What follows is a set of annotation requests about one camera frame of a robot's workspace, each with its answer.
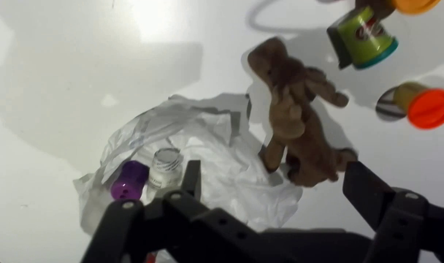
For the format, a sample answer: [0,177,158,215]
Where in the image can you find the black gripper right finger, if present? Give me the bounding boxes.
[342,161,444,263]

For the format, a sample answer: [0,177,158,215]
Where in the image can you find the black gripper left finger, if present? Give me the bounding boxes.
[82,159,282,263]

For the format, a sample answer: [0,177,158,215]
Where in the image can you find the clear jar white lid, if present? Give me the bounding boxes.
[148,146,186,188]

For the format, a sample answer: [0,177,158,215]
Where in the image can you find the small purple plastic bottle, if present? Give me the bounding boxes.
[110,159,152,202]

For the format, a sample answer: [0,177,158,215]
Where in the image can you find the clear white plastic bag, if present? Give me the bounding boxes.
[73,92,304,235]

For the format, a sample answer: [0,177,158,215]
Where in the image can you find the brown plush toy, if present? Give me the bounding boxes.
[246,36,358,188]

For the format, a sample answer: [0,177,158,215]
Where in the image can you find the play-doh tub orange lid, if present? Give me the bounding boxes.
[374,80,444,131]

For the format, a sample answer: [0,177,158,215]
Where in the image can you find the green play-doh tub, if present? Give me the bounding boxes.
[326,4,401,72]

